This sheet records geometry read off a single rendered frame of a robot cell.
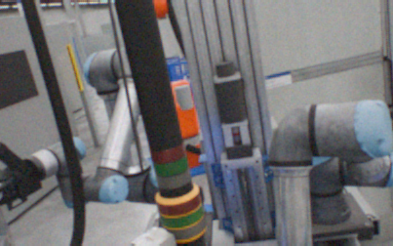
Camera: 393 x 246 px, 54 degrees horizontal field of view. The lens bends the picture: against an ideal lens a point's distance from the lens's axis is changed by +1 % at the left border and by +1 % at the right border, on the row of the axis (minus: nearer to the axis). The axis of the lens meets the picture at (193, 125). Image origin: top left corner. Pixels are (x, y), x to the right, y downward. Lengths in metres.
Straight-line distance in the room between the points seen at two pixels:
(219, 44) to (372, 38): 1.43
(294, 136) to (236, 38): 0.55
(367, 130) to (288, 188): 0.20
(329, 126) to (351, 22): 1.72
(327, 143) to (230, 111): 0.49
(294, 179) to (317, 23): 1.63
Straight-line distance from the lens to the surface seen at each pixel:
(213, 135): 1.37
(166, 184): 0.36
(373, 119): 0.82
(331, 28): 2.44
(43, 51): 0.30
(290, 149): 0.84
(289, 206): 0.87
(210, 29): 1.30
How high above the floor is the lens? 1.74
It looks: 16 degrees down
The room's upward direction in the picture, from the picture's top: 11 degrees counter-clockwise
